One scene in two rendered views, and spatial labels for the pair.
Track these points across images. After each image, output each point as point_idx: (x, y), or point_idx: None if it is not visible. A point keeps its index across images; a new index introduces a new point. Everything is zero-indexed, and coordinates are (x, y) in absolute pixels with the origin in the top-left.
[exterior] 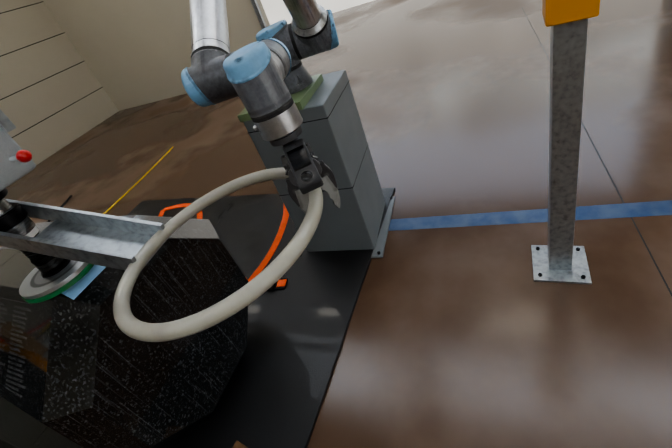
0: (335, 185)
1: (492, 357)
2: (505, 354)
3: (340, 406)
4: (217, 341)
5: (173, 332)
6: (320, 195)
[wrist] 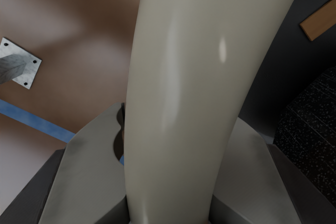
0: (55, 160)
1: (100, 16)
2: (90, 14)
3: None
4: (316, 117)
5: None
6: (134, 71)
